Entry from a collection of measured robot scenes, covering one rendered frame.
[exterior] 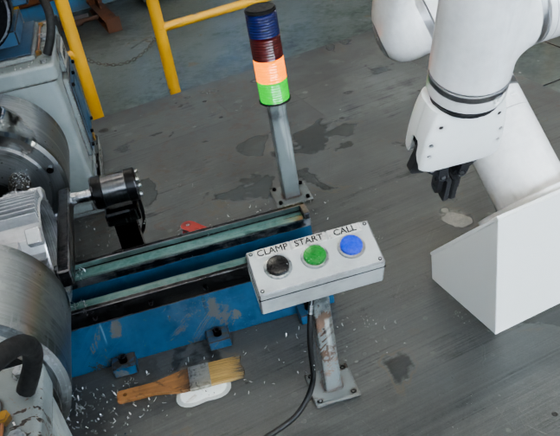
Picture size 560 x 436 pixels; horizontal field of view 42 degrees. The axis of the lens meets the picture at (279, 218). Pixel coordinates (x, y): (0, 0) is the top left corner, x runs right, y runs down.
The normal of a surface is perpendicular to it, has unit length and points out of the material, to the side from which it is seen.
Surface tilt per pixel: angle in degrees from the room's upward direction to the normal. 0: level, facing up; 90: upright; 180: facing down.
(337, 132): 0
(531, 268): 90
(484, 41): 109
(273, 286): 21
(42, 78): 90
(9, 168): 90
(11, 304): 43
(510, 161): 58
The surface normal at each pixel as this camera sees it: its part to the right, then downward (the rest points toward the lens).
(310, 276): -0.05, -0.58
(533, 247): 0.42, 0.45
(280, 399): -0.15, -0.82
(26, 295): 0.69, -0.69
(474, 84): -0.09, 0.81
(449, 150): 0.23, 0.82
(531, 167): -0.07, -0.15
